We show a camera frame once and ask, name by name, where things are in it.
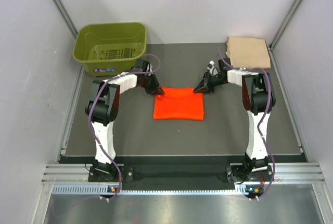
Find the orange t shirt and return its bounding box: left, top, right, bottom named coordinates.
left=153, top=87, right=204, bottom=121

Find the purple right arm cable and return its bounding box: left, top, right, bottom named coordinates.
left=217, top=48, right=276, bottom=201

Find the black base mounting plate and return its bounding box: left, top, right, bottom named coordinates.
left=88, top=164, right=273, bottom=183

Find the aluminium corner post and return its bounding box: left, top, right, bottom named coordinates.
left=52, top=0, right=78, bottom=42
left=269, top=0, right=319, bottom=49

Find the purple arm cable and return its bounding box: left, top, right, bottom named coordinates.
left=88, top=54, right=161, bottom=201
left=217, top=48, right=276, bottom=201

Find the left aluminium corner post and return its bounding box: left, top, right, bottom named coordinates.
left=52, top=0, right=78, bottom=42

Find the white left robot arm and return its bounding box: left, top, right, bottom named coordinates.
left=85, top=59, right=165, bottom=181

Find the folded beige t shirt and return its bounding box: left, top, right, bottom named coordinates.
left=226, top=36, right=271, bottom=69

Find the right aluminium corner post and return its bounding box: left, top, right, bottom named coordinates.
left=269, top=0, right=319, bottom=49

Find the green plastic basket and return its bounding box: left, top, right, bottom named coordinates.
left=72, top=22, right=147, bottom=76

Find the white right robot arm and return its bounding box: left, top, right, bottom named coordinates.
left=193, top=58, right=276, bottom=181

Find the white slotted cable duct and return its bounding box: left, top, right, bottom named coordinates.
left=52, top=185, right=259, bottom=196

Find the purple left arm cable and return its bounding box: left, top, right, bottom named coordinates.
left=88, top=54, right=161, bottom=201

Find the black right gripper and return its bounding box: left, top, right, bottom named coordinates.
left=194, top=71, right=226, bottom=94

